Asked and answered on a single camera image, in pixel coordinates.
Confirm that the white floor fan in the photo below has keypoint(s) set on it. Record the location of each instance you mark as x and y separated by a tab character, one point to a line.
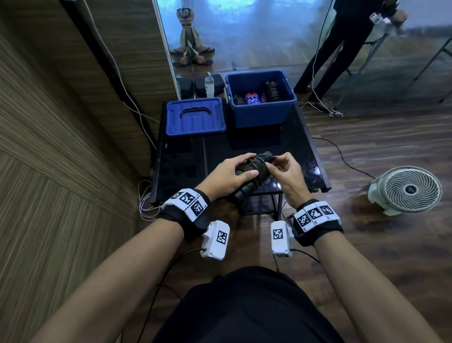
409	191

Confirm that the person's left hand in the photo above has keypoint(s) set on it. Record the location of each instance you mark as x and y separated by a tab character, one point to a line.
220	180

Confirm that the blue plastic bin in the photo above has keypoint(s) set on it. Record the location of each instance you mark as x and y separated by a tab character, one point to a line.
261	115

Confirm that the black glossy low table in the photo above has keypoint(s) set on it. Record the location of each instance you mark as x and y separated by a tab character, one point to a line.
183	166

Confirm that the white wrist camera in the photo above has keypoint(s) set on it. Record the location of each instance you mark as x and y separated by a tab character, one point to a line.
279	238
215	242

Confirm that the blue bin lid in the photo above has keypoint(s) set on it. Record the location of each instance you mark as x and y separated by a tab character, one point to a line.
180	125

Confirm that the white water bottle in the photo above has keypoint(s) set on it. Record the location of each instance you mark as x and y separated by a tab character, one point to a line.
209	84

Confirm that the person's right forearm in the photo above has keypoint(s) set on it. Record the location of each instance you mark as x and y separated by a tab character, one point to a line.
370	289

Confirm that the black wristband with marker tags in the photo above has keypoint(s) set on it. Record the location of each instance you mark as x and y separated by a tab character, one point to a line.
316	224
183	213

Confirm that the person's black clothing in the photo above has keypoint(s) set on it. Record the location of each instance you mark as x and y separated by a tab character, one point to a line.
247	311

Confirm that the person's left forearm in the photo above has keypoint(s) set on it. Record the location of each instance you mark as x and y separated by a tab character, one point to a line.
109	286

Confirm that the black pouch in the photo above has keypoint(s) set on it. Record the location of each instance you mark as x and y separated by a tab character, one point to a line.
219	85

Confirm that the person's right hand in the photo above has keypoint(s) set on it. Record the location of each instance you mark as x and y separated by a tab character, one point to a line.
291	180

